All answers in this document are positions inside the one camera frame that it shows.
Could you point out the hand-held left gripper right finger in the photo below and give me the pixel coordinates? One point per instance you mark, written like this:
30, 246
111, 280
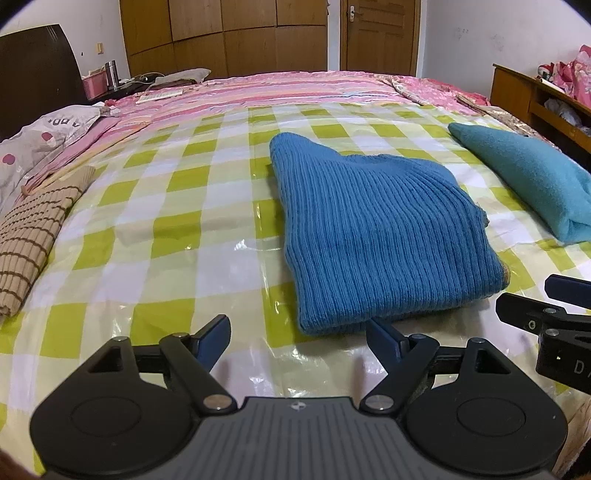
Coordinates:
383, 337

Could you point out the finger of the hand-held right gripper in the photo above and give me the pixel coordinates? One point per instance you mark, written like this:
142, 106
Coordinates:
570, 290
517, 309

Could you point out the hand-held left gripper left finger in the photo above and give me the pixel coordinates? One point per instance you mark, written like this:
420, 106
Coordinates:
212, 339

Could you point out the blue striped knit sweater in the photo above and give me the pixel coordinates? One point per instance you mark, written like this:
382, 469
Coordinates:
378, 230

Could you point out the teal folded fleece garment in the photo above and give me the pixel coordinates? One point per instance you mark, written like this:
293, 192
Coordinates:
531, 175

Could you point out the white plastic bag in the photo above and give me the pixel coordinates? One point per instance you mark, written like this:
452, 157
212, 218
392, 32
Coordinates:
561, 110

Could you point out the beige striped folded garment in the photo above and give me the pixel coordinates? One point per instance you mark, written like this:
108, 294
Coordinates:
27, 240

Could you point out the wooden bedside shelf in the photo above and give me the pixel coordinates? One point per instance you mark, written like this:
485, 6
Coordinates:
512, 87

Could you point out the pink floral cloth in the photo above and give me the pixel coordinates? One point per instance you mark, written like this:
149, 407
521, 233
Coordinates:
575, 74

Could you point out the pink floral quilt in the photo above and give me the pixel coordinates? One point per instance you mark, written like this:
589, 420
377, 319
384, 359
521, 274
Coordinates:
429, 87

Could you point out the white flat remote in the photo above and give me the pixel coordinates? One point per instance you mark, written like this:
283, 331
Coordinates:
159, 95

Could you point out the pink striped bed sheet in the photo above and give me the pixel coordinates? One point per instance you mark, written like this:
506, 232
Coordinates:
277, 87

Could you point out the dark nightstand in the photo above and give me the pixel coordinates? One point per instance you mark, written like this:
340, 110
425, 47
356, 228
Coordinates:
124, 91

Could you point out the grey cloth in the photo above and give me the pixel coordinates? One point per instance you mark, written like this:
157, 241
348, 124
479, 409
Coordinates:
184, 76

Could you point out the grey pillow with pink dots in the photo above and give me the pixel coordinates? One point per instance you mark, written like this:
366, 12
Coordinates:
32, 143

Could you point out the pink basket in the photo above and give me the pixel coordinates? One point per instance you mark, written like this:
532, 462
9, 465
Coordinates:
98, 85

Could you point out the steel thermos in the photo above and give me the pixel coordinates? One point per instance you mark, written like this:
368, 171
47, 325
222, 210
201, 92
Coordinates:
112, 74

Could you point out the wooden door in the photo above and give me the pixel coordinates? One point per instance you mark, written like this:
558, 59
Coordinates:
378, 37

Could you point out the wooden wardrobe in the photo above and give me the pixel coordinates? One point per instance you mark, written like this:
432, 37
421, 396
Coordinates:
221, 32

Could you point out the dark wooden headboard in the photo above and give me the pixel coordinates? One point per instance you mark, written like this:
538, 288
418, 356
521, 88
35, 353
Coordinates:
37, 69

